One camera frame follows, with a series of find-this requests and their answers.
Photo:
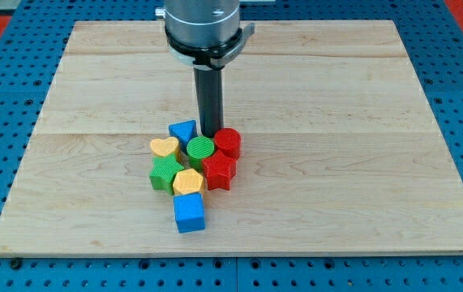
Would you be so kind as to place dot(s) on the green cylinder block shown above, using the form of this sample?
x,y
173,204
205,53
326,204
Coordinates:
x,y
199,148

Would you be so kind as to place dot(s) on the wooden board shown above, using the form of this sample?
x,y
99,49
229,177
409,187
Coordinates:
x,y
341,153

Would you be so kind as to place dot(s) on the yellow heart block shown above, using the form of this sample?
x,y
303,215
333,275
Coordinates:
x,y
165,147

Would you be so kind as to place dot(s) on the red cylinder block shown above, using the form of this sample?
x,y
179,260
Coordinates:
x,y
229,142

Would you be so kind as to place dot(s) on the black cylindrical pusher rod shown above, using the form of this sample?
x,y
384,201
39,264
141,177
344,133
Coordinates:
x,y
209,92

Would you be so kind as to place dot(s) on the blue triangle block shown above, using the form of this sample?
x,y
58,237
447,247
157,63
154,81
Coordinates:
x,y
184,132

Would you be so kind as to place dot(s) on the green star block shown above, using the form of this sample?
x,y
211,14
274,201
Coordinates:
x,y
164,172

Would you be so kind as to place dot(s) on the yellow hexagon block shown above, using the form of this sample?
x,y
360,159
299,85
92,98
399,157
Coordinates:
x,y
189,181

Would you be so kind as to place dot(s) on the red star block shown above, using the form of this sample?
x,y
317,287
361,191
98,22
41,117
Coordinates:
x,y
219,170

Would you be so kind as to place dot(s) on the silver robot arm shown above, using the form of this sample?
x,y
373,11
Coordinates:
x,y
201,23

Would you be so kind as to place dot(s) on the blue cube block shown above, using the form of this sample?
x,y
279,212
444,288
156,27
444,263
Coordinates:
x,y
189,212

